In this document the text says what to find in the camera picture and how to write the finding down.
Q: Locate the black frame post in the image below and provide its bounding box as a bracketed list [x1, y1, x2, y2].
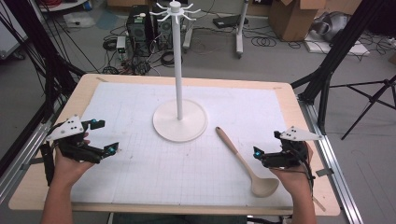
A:
[0, 0, 88, 125]
[290, 0, 388, 135]

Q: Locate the white metal stand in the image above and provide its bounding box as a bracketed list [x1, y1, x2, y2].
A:
[234, 0, 250, 60]

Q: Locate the person's left hand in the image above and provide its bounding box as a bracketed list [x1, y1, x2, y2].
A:
[53, 132, 96, 189]

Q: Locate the thin gripper cable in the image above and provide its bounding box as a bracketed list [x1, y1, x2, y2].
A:
[298, 154, 317, 200]

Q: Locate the black flat device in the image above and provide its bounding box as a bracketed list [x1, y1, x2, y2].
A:
[212, 14, 249, 30]

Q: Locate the coiled black cable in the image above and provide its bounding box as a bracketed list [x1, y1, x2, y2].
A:
[250, 35, 278, 49]
[160, 50, 176, 67]

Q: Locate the aluminium rail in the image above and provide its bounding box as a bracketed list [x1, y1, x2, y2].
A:
[0, 119, 54, 204]
[298, 98, 364, 224]

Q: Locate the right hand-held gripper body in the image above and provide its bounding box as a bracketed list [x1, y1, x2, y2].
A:
[261, 125, 324, 171]

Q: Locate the grey rounded appliance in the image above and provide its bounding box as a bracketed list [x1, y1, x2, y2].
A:
[310, 11, 352, 43]

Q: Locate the white hook rack stand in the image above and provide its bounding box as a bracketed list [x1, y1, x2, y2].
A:
[149, 0, 209, 144]

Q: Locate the round white table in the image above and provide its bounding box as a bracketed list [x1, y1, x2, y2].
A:
[36, 0, 92, 14]

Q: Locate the white grid mat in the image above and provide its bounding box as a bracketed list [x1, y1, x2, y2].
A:
[70, 81, 294, 207]

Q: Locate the cardboard box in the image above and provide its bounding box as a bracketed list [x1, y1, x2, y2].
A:
[268, 0, 327, 43]

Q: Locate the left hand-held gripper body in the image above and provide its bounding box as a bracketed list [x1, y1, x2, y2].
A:
[46, 115, 106, 164]

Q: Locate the person's right hand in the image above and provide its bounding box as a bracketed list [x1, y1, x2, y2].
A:
[268, 142, 315, 198]

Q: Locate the black tripod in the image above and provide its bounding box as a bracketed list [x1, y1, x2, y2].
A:
[329, 74, 396, 141]

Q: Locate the white flat board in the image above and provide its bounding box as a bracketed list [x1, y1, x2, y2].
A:
[304, 30, 372, 58]

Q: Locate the wooden ladle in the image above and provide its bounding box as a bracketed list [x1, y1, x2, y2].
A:
[215, 126, 280, 199]

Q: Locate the small white adapter box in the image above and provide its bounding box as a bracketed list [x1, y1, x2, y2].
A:
[116, 35, 127, 54]

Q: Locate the black gripper strap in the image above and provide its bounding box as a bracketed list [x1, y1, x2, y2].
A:
[39, 141, 56, 188]

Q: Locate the black computer tower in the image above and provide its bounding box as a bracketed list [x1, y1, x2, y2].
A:
[152, 5, 174, 51]
[126, 5, 154, 58]

